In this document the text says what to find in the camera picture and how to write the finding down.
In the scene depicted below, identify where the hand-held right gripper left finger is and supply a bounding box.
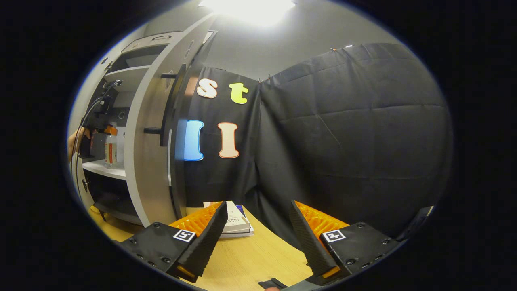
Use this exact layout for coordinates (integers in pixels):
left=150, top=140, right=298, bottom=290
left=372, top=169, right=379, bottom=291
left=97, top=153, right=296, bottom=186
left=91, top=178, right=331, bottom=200
left=120, top=201, right=229, bottom=283

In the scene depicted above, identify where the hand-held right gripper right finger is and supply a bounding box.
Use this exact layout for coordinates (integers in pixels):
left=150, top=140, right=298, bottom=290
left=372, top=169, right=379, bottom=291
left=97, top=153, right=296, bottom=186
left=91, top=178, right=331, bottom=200
left=288, top=200, right=400, bottom=285

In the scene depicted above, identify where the clear bottle with red label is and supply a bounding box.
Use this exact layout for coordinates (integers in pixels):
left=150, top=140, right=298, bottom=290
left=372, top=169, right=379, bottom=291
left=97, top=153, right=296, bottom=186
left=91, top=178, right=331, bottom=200
left=104, top=123, right=118, bottom=169

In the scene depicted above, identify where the grey cabinet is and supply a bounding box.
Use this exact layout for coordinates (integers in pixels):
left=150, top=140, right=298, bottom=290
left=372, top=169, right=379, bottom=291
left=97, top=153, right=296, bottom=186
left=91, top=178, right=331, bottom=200
left=73, top=30, right=219, bottom=227

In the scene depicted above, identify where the grey cabinet drawer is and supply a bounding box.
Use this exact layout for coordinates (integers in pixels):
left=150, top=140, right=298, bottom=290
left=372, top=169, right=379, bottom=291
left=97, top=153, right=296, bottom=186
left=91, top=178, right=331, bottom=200
left=120, top=31, right=185, bottom=54

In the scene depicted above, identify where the white paperback book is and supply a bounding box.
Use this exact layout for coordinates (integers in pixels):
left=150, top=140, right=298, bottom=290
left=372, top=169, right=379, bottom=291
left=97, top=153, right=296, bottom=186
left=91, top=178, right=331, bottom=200
left=203, top=201, right=252, bottom=234

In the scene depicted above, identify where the blue-edged book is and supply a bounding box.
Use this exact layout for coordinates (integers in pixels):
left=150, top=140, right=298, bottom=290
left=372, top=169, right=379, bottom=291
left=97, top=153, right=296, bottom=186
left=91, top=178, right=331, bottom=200
left=220, top=204, right=255, bottom=239

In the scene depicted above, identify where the black backdrop cloth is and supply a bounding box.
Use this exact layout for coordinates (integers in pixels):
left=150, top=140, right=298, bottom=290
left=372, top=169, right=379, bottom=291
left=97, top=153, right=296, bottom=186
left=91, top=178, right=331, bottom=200
left=174, top=42, right=454, bottom=249

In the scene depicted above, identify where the large ceiling light panel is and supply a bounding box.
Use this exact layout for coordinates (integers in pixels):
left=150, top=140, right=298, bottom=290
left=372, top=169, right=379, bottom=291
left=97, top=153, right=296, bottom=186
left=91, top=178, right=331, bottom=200
left=198, top=0, right=296, bottom=27

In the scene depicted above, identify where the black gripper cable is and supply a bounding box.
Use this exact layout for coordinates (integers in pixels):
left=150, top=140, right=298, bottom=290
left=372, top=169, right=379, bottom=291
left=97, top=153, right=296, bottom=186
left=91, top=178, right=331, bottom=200
left=72, top=80, right=123, bottom=170

